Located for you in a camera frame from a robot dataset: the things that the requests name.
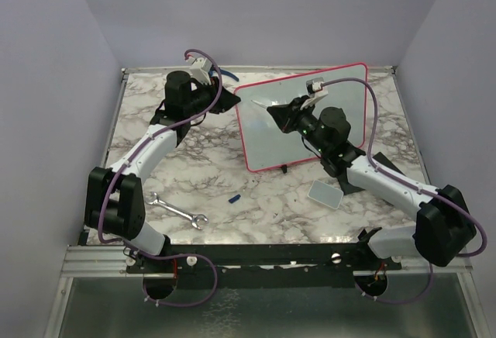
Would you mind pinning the red-framed whiteboard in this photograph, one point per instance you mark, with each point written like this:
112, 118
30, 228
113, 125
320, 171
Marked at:
339, 118

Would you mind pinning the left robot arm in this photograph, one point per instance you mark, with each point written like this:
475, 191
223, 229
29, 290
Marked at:
114, 200

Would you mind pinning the blue marker cap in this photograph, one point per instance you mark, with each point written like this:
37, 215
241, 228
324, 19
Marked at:
234, 198

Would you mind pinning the blue whiteboard marker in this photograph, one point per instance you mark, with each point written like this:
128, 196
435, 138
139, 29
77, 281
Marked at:
262, 105

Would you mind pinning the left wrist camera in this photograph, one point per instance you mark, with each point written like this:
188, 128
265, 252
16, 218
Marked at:
199, 68

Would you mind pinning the white whiteboard eraser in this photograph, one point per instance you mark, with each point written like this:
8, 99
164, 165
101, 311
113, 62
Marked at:
325, 194

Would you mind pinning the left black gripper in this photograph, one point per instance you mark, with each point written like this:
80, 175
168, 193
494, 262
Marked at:
225, 100

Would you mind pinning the silver combination wrench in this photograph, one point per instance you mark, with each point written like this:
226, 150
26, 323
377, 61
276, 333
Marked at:
196, 220

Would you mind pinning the aluminium table frame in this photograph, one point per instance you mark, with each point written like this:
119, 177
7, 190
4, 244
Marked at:
274, 236

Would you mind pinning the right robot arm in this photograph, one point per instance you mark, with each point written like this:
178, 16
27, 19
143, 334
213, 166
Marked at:
442, 228

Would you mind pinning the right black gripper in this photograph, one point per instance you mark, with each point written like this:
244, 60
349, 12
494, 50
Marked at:
285, 115

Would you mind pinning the blue-handled pliers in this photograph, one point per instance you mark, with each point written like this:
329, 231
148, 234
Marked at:
224, 72

